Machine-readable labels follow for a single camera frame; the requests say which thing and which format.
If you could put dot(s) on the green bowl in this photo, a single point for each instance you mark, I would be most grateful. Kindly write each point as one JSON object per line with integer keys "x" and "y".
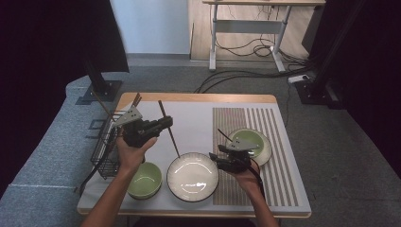
{"x": 145, "y": 181}
{"x": 250, "y": 135}

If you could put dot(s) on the person's right hand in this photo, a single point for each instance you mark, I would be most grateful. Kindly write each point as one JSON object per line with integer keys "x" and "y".
{"x": 252, "y": 178}

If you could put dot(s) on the light grey table cover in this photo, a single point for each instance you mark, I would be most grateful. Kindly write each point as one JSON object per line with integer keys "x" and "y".
{"x": 189, "y": 126}

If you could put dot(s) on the black stand with base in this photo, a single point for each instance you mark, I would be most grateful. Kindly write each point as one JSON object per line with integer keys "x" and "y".
{"x": 315, "y": 91}
{"x": 101, "y": 90}

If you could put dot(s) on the person's left hand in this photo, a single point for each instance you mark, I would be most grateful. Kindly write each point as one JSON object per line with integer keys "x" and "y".
{"x": 130, "y": 157}

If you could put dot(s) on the white-framed desk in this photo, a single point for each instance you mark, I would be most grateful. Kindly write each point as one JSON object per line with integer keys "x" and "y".
{"x": 249, "y": 26}

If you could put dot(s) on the white plate with dark rim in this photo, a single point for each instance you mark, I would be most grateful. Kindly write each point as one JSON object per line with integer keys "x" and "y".
{"x": 266, "y": 154}
{"x": 192, "y": 176}

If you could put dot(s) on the dark curtain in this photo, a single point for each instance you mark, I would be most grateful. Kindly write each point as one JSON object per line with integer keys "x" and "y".
{"x": 372, "y": 78}
{"x": 47, "y": 47}

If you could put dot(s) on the black spoon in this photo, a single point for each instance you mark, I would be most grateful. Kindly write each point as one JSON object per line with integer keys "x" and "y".
{"x": 223, "y": 134}

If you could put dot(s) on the white power strip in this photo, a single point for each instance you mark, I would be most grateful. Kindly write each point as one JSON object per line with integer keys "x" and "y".
{"x": 298, "y": 78}

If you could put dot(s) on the brown and white striped placemat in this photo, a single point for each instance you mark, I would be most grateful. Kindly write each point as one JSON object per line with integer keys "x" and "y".
{"x": 277, "y": 183}

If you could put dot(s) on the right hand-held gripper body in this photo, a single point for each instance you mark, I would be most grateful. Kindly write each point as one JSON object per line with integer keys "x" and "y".
{"x": 238, "y": 162}

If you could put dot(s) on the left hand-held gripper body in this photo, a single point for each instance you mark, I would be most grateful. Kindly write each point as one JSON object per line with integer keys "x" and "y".
{"x": 137, "y": 134}

